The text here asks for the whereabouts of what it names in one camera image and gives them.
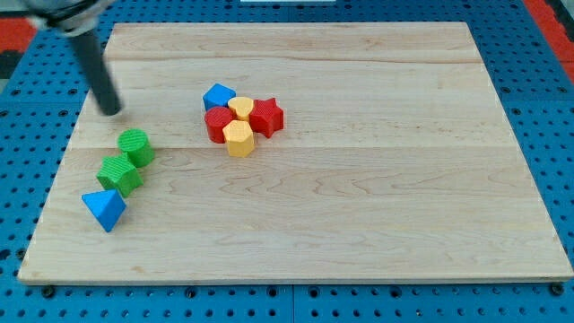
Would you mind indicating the yellow hexagon block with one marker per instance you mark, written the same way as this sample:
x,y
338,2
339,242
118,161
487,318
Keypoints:
x,y
239,138

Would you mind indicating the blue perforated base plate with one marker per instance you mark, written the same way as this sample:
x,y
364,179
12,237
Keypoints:
x,y
43,98

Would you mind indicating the blue cube block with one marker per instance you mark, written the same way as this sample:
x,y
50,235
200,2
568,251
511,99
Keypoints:
x,y
218,96

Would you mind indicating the blue triangle block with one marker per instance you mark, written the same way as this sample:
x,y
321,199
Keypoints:
x,y
106,206

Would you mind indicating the wooden board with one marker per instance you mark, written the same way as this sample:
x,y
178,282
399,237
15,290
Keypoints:
x,y
396,165

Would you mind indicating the red cylinder block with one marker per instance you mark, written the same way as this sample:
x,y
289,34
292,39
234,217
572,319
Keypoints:
x,y
216,119

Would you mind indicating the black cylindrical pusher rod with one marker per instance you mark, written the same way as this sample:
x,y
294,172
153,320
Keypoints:
x,y
87,48

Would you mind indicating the red star block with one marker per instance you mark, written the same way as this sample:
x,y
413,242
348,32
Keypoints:
x,y
266,117

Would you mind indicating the yellow heart block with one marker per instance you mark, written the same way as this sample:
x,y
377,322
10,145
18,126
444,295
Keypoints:
x,y
241,107

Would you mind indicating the green cylinder block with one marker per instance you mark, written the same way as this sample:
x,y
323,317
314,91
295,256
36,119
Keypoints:
x,y
135,143

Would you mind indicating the green star block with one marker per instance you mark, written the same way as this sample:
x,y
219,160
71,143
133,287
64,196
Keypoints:
x,y
119,173

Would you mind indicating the grey robot arm end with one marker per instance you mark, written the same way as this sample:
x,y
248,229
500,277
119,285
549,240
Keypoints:
x,y
71,17

